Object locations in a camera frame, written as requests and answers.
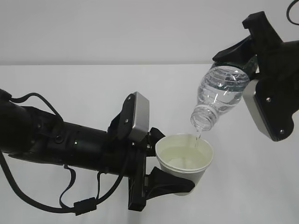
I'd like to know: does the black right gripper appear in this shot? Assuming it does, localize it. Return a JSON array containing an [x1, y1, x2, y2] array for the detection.
[[212, 11, 299, 86]]

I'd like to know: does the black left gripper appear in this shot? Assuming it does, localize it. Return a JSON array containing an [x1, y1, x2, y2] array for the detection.
[[128, 127, 195, 205]]

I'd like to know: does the white paper cup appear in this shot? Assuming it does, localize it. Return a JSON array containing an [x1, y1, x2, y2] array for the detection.
[[155, 133, 214, 185]]

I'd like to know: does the clear green-label water bottle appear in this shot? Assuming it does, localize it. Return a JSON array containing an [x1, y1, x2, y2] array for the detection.
[[191, 56, 258, 132]]

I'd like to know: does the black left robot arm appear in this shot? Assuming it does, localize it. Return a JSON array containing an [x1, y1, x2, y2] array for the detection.
[[0, 90, 195, 214]]

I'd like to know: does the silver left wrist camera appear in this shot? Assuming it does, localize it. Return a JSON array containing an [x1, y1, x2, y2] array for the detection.
[[117, 91, 150, 143]]

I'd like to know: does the black left camera cable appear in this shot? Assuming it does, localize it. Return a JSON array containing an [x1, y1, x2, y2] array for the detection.
[[0, 92, 129, 210]]

